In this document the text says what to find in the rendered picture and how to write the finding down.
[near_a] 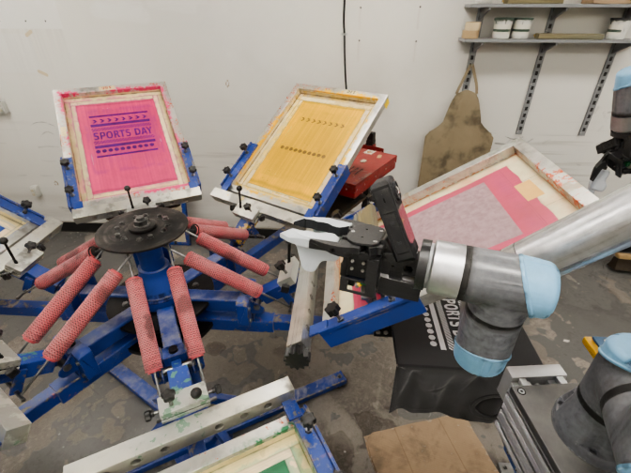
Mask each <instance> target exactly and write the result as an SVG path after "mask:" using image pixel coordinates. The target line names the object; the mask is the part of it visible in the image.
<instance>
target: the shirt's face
mask: <svg viewBox="0 0 631 473"><path fill-rule="evenodd" d="M391 327H392V340H393V347H394V354H395V360H396V364H397V363H405V364H422V365H439V366H456V367H461V366H460V365H459V364H458V363H457V361H456V359H455V357H454V350H440V349H430V344H429V341H428V337H427V333H426V329H425V325H424V321H423V315H422V314H419V315H417V316H414V317H411V318H409V319H407V320H404V321H402V322H399V323H396V324H394V325H391ZM529 365H543V364H542V362H541V360H540V359H539V358H538V356H537V354H536V352H535V350H534V349H533V347H532V345H531V342H530V340H529V338H528V337H527V335H526V333H525V331H524V329H523V328H521V330H520V332H519V335H518V337H517V340H516V344H515V346H514V349H513V351H512V357H511V359H510V360H509V361H508V362H507V364H506V366H505V368H506V367H509V366H529ZM505 368H504V369H505Z"/></svg>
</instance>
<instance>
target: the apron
mask: <svg viewBox="0 0 631 473"><path fill-rule="evenodd" d="M470 68H471V69H472V73H473V78H474V82H475V93H474V92H472V91H469V90H464V91H462V92H459V90H460V88H461V86H462V83H463V82H464V80H465V79H466V77H467V75H468V73H469V70H470ZM458 92H459V93H458ZM455 94H456V95H455V96H454V98H453V100H452V102H451V104H450V106H449V108H448V111H447V113H446V115H445V117H444V120H443V122H442V123H441V124H440V125H438V126H437V127H436V128H435V129H433V130H431V131H429V132H428V134H426V135H425V138H424V145H423V157H422V163H421V170H420V175H419V181H418V187H420V186H421V185H423V184H425V183H427V182H429V181H431V180H433V179H435V178H437V177H439V176H442V175H445V174H447V173H449V172H451V171H452V170H454V169H456V168H458V167H460V166H462V165H464V164H466V163H468V162H470V161H472V160H475V159H477V158H479V157H481V156H483V155H484V154H486V153H488V152H490V150H491V146H492V143H493V139H494V138H493V136H492V134H491V132H489V131H488V130H487V129H486V128H485V127H484V126H483V124H482V123H481V111H480V103H479V99H478V97H477V94H478V82H477V76H476V72H475V67H474V64H472V63H471V64H469V66H468V68H467V70H466V72H465V74H464V76H463V78H462V80H461V82H460V84H459V86H458V87H457V89H456V92H455ZM418 187H417V188H418Z"/></svg>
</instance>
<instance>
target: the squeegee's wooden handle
mask: <svg viewBox="0 0 631 473"><path fill-rule="evenodd" d="M356 214H357V215H358V221H361V222H364V223H367V224H372V225H375V226H378V223H377V212H376V207H375V206H374V205H373V204H369V205H368V206H366V207H365V208H363V209H362V210H361V211H359V212H358V213H356Z"/></svg>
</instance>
